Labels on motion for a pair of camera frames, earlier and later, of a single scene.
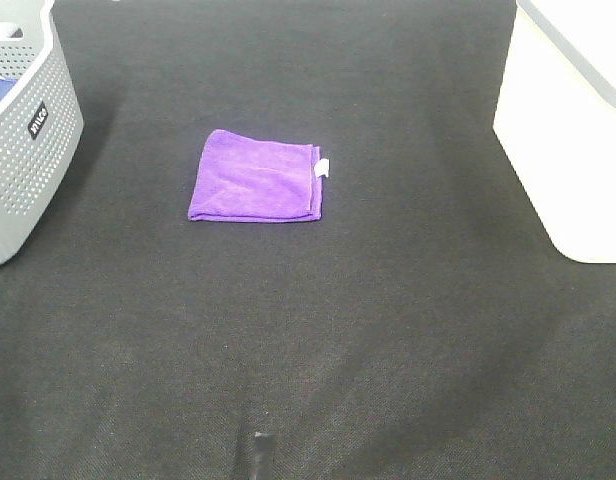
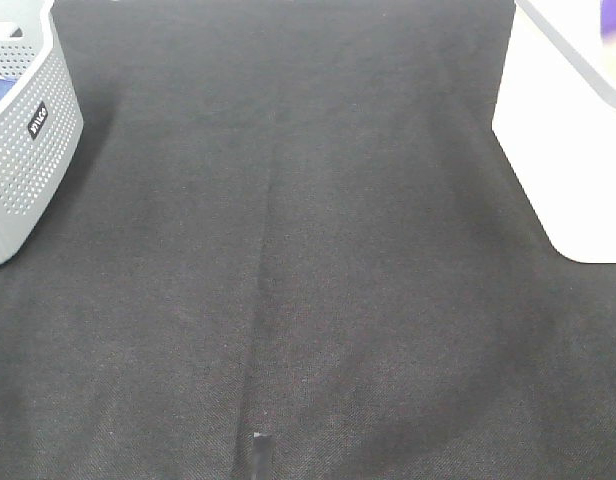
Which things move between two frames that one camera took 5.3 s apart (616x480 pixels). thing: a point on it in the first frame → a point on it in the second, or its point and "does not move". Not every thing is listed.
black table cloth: [426, 327] does not move
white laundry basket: [562, 119] does not move
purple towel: [241, 179] → [613, 17]
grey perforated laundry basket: [35, 130] does not move
